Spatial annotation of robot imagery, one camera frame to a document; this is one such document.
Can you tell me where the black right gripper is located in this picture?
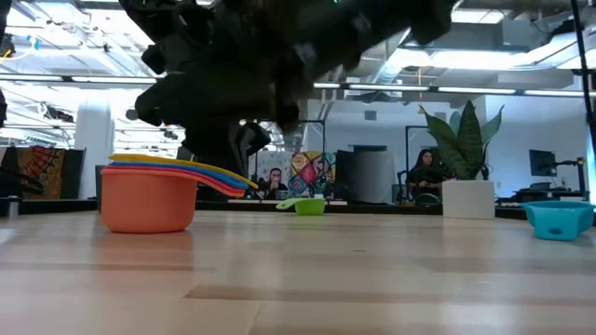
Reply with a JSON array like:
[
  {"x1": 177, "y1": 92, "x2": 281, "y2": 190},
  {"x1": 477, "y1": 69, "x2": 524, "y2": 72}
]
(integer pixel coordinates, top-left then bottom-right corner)
[{"x1": 118, "y1": 0, "x2": 336, "y2": 181}]

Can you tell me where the red measuring cup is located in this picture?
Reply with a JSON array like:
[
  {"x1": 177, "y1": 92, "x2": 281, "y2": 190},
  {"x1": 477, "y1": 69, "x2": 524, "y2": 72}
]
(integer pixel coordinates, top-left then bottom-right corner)
[{"x1": 102, "y1": 165, "x2": 248, "y2": 196}]

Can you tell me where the yellow measuring cup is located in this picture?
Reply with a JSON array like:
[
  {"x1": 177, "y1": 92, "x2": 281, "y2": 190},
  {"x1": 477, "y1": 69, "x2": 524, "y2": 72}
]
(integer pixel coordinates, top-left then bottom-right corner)
[{"x1": 108, "y1": 153, "x2": 259, "y2": 191}]

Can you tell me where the green measuring cup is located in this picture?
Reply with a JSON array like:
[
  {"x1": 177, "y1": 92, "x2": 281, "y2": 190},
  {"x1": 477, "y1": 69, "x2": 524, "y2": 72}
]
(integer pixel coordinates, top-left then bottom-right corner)
[{"x1": 275, "y1": 197, "x2": 327, "y2": 217}]

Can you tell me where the teal measuring cup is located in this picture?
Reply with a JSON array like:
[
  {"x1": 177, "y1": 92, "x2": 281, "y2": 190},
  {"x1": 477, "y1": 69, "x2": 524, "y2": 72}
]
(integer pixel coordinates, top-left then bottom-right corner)
[{"x1": 520, "y1": 199, "x2": 596, "y2": 243}]

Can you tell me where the person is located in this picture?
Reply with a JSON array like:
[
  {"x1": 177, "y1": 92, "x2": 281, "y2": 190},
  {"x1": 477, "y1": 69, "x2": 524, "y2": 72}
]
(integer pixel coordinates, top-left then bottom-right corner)
[
  {"x1": 404, "y1": 148, "x2": 452, "y2": 202},
  {"x1": 257, "y1": 167, "x2": 291, "y2": 201}
]

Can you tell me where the colourful art panel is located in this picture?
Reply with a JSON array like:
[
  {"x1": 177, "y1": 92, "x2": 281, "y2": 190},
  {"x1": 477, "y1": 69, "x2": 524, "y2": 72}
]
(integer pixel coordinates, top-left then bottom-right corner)
[{"x1": 287, "y1": 151, "x2": 337, "y2": 199}]

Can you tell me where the grey cabinet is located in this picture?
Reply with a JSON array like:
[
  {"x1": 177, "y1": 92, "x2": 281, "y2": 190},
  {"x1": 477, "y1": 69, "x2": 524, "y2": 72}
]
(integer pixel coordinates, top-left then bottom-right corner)
[{"x1": 346, "y1": 144, "x2": 397, "y2": 205}]

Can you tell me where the white pillar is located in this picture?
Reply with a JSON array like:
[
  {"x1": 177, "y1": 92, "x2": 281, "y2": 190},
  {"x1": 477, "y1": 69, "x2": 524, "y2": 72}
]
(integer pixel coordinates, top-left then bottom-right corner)
[{"x1": 74, "y1": 100, "x2": 115, "y2": 201}]

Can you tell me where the green artificial plant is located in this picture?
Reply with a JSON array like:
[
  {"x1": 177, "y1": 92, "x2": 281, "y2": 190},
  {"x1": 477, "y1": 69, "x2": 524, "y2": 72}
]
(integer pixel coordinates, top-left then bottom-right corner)
[{"x1": 417, "y1": 100, "x2": 506, "y2": 182}]

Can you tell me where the white plant pot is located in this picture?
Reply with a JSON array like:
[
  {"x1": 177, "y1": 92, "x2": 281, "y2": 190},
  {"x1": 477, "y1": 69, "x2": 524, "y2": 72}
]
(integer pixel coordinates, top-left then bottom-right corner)
[{"x1": 440, "y1": 180, "x2": 496, "y2": 221}]

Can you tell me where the long ceiling light strip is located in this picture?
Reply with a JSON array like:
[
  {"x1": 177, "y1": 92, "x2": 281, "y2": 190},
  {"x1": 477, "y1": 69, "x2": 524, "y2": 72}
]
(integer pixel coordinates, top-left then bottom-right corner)
[{"x1": 0, "y1": 73, "x2": 596, "y2": 98}]

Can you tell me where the black computer monitor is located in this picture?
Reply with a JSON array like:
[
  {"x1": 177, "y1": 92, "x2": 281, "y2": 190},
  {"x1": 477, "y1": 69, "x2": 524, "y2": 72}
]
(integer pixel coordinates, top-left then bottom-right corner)
[{"x1": 529, "y1": 149, "x2": 558, "y2": 178}]

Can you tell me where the orange patterned wall hanging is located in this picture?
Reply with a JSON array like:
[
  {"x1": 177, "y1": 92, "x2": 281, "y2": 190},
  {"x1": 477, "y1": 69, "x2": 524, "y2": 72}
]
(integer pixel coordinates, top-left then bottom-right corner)
[{"x1": 16, "y1": 145, "x2": 66, "y2": 201}]

